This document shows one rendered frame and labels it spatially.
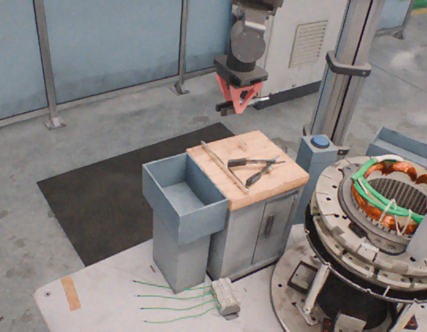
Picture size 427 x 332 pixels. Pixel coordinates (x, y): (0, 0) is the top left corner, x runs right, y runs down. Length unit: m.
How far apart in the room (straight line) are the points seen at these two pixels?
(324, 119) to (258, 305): 0.56
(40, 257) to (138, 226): 0.50
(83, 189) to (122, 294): 1.48
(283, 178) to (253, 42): 0.32
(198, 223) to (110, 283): 0.31
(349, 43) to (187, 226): 0.65
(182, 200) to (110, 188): 1.53
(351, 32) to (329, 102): 0.20
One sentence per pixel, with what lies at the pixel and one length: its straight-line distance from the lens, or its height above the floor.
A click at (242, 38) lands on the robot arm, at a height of 1.37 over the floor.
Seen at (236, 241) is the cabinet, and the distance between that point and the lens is 0.96.
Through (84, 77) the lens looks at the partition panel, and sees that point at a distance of 2.98.
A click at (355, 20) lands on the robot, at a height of 1.30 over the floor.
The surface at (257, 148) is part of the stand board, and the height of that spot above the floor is 1.07.
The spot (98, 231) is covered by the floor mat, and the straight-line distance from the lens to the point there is 2.23.
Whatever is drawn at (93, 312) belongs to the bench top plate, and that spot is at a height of 0.78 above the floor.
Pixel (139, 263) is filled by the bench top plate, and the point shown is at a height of 0.78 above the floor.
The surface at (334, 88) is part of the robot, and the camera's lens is 1.24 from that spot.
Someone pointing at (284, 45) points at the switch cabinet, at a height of 0.50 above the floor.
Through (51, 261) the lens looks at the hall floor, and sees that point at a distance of 2.16.
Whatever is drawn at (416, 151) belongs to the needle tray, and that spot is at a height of 1.03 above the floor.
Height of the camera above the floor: 1.63
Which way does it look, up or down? 38 degrees down
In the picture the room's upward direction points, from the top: 6 degrees clockwise
